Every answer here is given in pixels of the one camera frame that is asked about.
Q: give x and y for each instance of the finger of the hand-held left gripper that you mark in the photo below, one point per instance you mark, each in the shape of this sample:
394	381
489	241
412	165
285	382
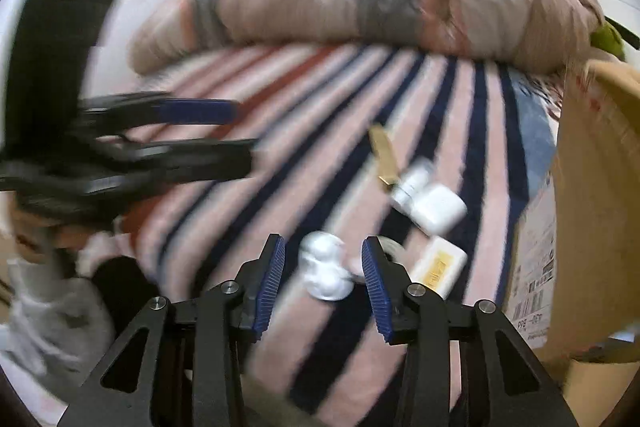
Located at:
190	164
200	110

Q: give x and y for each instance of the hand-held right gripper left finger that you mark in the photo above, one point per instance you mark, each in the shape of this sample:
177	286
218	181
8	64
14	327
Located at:
268	287

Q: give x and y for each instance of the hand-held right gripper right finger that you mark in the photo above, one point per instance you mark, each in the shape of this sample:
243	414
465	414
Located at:
375	292

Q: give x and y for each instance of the white plastic bottle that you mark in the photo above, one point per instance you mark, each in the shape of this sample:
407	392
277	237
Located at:
324	266

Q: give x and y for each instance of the clear tape roll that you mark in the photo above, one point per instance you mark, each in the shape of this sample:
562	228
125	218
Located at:
391	251

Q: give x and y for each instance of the white yellow flat box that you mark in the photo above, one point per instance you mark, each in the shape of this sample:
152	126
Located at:
439	265

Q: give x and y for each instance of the white rounded case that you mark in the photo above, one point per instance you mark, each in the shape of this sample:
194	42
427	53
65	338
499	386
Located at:
438	207

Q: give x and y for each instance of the small white jar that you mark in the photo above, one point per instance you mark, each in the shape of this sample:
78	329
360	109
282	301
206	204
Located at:
413	186

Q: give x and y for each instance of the gold tube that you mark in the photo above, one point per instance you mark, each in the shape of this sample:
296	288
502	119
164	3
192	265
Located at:
382	154

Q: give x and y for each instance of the striped pink navy blanket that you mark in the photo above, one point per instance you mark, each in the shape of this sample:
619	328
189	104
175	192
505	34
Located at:
350	132

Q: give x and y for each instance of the folded beige grey duvet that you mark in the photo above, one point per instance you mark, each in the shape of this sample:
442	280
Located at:
400	2

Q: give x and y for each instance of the cardboard box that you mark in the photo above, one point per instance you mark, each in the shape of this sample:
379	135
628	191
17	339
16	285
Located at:
590	207

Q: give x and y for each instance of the green cushion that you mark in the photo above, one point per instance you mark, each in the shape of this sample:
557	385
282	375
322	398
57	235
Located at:
608	39

